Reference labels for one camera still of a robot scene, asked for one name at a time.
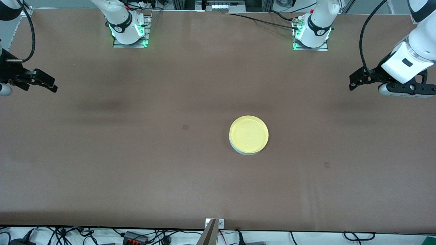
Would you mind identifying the yellow round plate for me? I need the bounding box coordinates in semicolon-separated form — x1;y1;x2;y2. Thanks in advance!
229;116;269;153

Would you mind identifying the pale green round plate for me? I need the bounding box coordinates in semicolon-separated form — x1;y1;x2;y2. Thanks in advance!
230;141;267;156

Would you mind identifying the grey device with sockets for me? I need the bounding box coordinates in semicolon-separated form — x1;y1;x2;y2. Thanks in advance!
204;0;246;13

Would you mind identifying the black red connector block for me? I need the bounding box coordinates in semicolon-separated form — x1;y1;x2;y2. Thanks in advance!
123;231;149;245

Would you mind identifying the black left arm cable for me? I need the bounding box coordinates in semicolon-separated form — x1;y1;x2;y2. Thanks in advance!
359;0;389;74

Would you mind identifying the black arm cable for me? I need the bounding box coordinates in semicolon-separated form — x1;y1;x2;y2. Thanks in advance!
359;0;389;74
6;0;36;63

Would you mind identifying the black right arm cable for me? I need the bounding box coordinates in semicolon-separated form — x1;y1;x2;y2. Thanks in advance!
6;0;36;63

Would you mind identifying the short black table cable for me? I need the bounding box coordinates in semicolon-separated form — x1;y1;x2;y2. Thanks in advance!
269;11;295;22

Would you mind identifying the long black table cable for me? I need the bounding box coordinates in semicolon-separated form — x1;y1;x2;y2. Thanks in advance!
223;12;300;30

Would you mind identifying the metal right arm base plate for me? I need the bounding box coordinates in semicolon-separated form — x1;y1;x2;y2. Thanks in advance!
113;14;151;48

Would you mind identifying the black looped cable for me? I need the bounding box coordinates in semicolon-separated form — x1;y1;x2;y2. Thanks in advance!
343;232;376;241

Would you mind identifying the white bracket plate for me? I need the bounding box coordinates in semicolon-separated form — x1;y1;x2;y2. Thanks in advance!
205;218;225;229

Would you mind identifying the grey metal camera post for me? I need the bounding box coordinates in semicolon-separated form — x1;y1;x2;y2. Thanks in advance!
196;218;219;245

